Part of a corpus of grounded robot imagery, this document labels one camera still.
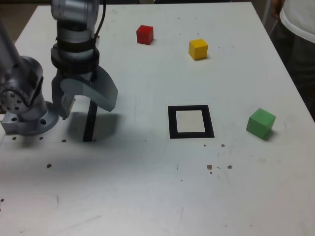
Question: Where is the green cube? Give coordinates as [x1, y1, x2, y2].
[246, 108, 277, 141]

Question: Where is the black tape strip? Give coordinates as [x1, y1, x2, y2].
[82, 98, 99, 143]

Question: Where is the white furniture leg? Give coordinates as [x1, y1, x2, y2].
[261, 0, 273, 31]

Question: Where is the black tape square outline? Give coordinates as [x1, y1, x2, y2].
[167, 105, 215, 140]

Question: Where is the person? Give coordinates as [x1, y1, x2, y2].
[269, 0, 315, 120]

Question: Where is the red cube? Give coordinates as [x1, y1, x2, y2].
[136, 25, 154, 45]

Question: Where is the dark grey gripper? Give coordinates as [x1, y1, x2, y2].
[51, 67, 119, 121]

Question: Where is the yellow cube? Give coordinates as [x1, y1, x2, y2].
[189, 38, 209, 61]

